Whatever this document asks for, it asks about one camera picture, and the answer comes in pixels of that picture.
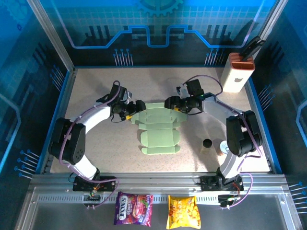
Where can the light green paper box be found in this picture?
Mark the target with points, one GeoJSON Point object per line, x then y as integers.
{"type": "Point", "coordinates": [158, 139]}

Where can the small jar with black lid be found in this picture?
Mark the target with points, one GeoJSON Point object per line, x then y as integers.
{"type": "Point", "coordinates": [207, 143]}

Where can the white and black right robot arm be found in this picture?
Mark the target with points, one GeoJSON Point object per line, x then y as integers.
{"type": "Point", "coordinates": [216, 107]}

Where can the white knife block orange top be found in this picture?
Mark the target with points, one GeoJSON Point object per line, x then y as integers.
{"type": "Point", "coordinates": [233, 76]}

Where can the aluminium corner post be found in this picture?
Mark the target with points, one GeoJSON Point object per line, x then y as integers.
{"type": "Point", "coordinates": [51, 36]}
{"type": "Point", "coordinates": [273, 21]}

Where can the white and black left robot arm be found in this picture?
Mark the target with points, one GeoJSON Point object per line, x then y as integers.
{"type": "Point", "coordinates": [93, 117]}

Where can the yellow snack bag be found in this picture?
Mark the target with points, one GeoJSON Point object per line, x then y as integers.
{"type": "Point", "coordinates": [183, 212]}

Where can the purple candy bag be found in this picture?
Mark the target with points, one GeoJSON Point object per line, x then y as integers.
{"type": "Point", "coordinates": [133, 209]}

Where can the aluminium side rail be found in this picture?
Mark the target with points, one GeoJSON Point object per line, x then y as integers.
{"type": "Point", "coordinates": [67, 86]}
{"type": "Point", "coordinates": [256, 103]}

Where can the aluminium front rail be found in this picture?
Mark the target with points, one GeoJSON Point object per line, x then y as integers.
{"type": "Point", "coordinates": [156, 182]}

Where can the silver topped drink can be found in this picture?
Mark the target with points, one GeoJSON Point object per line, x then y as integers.
{"type": "Point", "coordinates": [223, 146]}

